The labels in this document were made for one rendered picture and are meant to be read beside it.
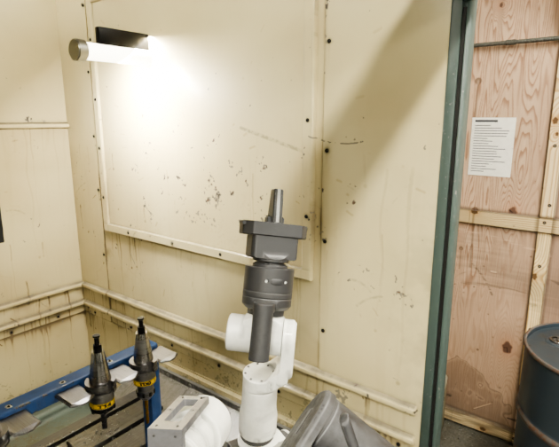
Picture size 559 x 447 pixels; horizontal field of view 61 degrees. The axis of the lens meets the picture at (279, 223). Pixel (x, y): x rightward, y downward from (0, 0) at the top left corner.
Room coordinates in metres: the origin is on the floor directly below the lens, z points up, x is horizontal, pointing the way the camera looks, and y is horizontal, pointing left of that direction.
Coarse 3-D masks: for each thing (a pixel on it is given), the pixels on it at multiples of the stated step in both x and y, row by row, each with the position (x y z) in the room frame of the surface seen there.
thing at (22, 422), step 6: (12, 414) 0.80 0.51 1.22; (18, 414) 0.80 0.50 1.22; (24, 414) 0.80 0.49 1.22; (30, 414) 0.80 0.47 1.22; (0, 420) 0.78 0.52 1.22; (6, 420) 0.78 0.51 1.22; (12, 420) 0.78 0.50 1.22; (18, 420) 0.78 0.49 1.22; (24, 420) 0.78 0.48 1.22; (30, 420) 0.78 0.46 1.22; (36, 420) 0.78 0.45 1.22; (12, 426) 0.76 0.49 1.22; (18, 426) 0.76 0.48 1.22; (24, 426) 0.76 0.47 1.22; (30, 426) 0.76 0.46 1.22; (36, 426) 0.77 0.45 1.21; (12, 432) 0.75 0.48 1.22; (18, 432) 0.75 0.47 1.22; (24, 432) 0.75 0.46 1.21
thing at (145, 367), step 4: (156, 356) 1.01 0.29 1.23; (132, 360) 0.99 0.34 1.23; (152, 360) 0.99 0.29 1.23; (156, 360) 0.99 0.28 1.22; (132, 364) 0.97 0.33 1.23; (136, 364) 0.97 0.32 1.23; (144, 364) 0.97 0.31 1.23; (148, 364) 0.98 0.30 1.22; (152, 364) 0.98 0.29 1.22; (156, 364) 0.99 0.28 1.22; (132, 368) 0.97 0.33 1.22; (136, 368) 0.96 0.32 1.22; (140, 368) 0.96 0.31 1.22; (144, 368) 0.96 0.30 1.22; (148, 368) 0.98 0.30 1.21; (152, 368) 0.98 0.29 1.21; (156, 368) 0.99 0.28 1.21; (140, 372) 0.96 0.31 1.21; (144, 372) 0.97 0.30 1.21
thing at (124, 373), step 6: (120, 366) 0.98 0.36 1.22; (126, 366) 0.98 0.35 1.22; (114, 372) 0.95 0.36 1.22; (120, 372) 0.95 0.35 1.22; (126, 372) 0.95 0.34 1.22; (132, 372) 0.95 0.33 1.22; (138, 372) 0.95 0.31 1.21; (120, 378) 0.93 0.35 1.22; (126, 378) 0.93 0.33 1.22; (132, 378) 0.93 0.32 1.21
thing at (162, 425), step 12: (180, 396) 0.49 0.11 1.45; (192, 396) 0.49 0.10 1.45; (204, 396) 0.49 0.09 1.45; (168, 408) 0.46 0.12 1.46; (180, 408) 0.47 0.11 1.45; (192, 408) 0.46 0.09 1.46; (204, 408) 0.47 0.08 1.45; (156, 420) 0.43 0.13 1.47; (168, 420) 0.44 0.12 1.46; (180, 420) 0.43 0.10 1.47; (192, 420) 0.43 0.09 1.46; (156, 432) 0.41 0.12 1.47; (168, 432) 0.41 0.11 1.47; (180, 432) 0.41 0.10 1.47; (156, 444) 0.41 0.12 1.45; (168, 444) 0.40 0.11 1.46; (180, 444) 0.40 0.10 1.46; (192, 444) 0.42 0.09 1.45
